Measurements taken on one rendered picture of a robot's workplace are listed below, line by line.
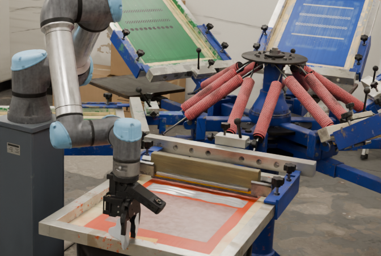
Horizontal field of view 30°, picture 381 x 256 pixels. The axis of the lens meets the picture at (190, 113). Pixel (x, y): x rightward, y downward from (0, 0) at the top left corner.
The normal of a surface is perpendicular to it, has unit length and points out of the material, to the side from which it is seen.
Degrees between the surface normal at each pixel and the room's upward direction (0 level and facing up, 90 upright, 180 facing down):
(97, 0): 75
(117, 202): 89
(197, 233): 1
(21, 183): 90
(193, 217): 1
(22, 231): 90
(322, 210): 0
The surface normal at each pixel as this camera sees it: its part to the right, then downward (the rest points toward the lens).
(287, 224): 0.04, -0.96
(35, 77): 0.44, 0.29
